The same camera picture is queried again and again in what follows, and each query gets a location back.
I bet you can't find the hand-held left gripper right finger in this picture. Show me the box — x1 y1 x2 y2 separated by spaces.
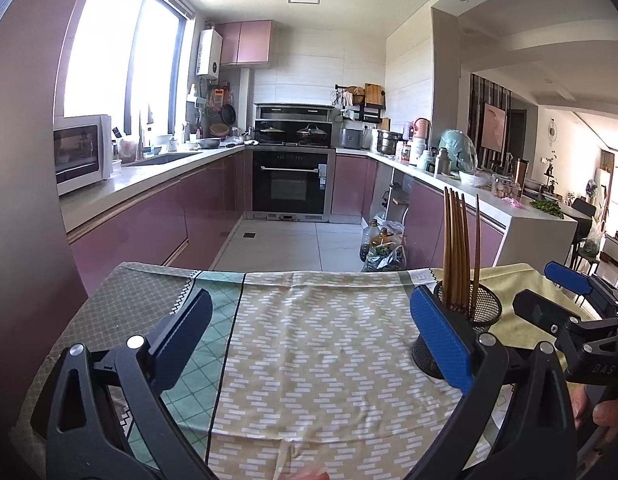
404 284 580 480

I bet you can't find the plastic oil bottle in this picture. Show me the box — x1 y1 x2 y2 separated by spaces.
359 219 381 263
371 227 396 251

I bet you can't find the green plastic bag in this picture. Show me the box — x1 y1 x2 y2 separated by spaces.
438 129 477 173

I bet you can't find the patterned tablecloth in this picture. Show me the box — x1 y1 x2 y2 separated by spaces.
9 260 610 480

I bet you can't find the black wall rack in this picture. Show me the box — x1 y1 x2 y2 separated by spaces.
334 84 387 126

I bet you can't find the white microwave oven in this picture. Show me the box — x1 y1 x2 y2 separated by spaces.
53 114 113 196

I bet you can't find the black dining chair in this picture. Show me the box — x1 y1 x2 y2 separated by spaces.
571 197 597 268

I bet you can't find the bag of green vegetables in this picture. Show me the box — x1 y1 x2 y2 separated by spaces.
366 242 407 273

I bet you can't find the black mesh utensil holder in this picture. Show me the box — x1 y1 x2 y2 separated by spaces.
411 280 503 381

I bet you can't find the person's right hand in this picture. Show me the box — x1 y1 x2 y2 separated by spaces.
571 387 618 443

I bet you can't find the dark slatted partition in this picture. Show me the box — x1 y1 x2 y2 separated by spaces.
469 74 512 171

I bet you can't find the steel stock pot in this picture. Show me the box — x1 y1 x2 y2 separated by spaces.
376 129 402 156

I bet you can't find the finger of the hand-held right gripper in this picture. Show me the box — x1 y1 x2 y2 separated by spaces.
512 288 618 386
544 261 618 318

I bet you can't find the black range hood stove unit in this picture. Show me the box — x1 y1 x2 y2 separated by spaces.
254 103 336 148

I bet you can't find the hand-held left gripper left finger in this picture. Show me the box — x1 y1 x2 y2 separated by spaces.
30 287 225 480

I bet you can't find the black built-in oven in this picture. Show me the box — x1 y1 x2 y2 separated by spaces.
246 147 336 223

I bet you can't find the pink wall cabinet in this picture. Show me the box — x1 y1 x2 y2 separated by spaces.
214 20 274 67

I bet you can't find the kitchen window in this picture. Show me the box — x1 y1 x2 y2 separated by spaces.
64 0 195 121

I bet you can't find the framed wall picture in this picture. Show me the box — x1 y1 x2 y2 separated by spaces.
481 102 507 153

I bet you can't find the pile of green vegetables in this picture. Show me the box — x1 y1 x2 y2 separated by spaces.
530 200 564 218

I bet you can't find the white water heater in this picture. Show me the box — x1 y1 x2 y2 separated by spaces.
196 29 223 77

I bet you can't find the white kitchen countertop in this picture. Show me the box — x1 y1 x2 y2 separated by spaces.
59 142 580 241

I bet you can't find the kitchen sink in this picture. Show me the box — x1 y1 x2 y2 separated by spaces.
124 152 197 167

